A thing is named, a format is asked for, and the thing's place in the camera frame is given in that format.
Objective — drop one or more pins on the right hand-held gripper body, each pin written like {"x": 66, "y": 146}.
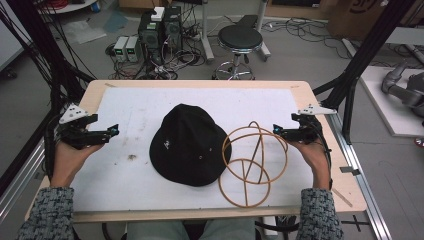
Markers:
{"x": 306, "y": 130}

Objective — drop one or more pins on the black round stool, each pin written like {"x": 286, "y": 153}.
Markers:
{"x": 240, "y": 38}

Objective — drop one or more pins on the grey power supply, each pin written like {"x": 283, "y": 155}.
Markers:
{"x": 120, "y": 48}
{"x": 133, "y": 49}

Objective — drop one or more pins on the cardboard box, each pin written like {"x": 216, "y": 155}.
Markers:
{"x": 343, "y": 16}

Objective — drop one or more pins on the person's right hand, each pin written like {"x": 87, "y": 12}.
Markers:
{"x": 315, "y": 160}

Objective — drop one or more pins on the black bucket hat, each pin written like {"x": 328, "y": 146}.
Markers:
{"x": 188, "y": 146}

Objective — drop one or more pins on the white table mat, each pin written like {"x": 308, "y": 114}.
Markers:
{"x": 133, "y": 180}

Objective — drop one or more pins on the white round table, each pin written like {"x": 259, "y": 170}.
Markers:
{"x": 66, "y": 6}

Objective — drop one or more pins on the aluminium rail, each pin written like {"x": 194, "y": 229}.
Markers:
{"x": 363, "y": 186}
{"x": 20, "y": 186}

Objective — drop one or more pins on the black tape cross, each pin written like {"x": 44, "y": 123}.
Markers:
{"x": 356, "y": 223}

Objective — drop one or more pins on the person's left hand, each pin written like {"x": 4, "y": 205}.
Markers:
{"x": 68, "y": 163}

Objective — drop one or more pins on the white floor platform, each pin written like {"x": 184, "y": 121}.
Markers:
{"x": 383, "y": 106}

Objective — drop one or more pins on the black computer tower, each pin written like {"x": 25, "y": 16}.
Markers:
{"x": 172, "y": 28}
{"x": 150, "y": 38}

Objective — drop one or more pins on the person's legs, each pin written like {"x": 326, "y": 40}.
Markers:
{"x": 156, "y": 230}

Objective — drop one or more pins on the white desk leg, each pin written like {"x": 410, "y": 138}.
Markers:
{"x": 263, "y": 33}
{"x": 206, "y": 33}

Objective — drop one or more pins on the grey tape strip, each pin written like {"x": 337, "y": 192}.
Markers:
{"x": 350, "y": 170}

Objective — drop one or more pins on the white box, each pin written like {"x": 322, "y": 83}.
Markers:
{"x": 158, "y": 14}

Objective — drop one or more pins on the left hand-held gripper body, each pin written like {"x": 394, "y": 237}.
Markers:
{"x": 76, "y": 135}

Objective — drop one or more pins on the black frame post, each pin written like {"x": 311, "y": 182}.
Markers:
{"x": 36, "y": 40}
{"x": 366, "y": 53}

